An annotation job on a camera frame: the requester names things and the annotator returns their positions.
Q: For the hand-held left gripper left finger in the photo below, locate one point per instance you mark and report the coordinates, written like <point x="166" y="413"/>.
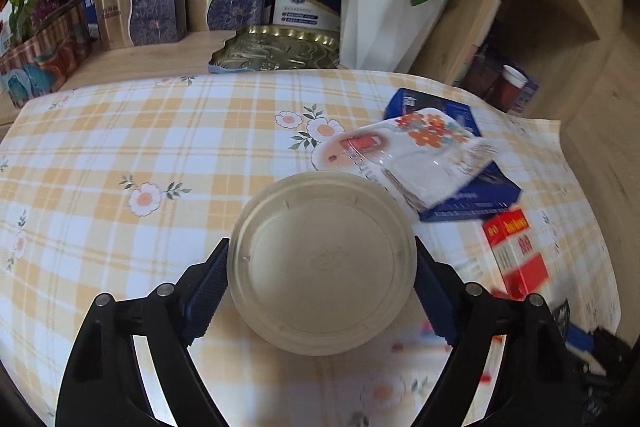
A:
<point x="207" y="302"/>

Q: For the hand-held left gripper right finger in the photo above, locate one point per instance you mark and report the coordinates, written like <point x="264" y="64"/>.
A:
<point x="435" y="302"/>

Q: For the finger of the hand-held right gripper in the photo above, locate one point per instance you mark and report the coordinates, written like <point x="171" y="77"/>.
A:
<point x="580" y="339"/>

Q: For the blue coffee box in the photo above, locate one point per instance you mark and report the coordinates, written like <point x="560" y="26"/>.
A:
<point x="475" y="197"/>

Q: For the red white cigarette pack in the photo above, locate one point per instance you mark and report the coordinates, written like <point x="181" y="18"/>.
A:
<point x="520" y="257"/>

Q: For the clear flower print wrapper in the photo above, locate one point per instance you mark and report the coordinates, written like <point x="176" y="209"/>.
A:
<point x="430" y="157"/>

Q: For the checked floral tablecloth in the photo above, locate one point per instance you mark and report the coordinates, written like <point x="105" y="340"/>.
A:
<point x="125" y="147"/>

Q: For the red paper cup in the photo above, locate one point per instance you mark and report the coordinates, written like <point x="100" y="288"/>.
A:
<point x="510" y="87"/>

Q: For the gold embossed tray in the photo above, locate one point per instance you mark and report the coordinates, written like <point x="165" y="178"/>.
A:
<point x="280" y="52"/>

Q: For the striped flower planter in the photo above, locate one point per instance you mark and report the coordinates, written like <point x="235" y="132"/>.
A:
<point x="40" y="62"/>

